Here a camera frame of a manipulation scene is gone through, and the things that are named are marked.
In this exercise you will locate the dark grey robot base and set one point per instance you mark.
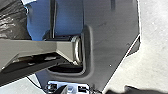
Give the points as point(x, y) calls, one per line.
point(106, 36)

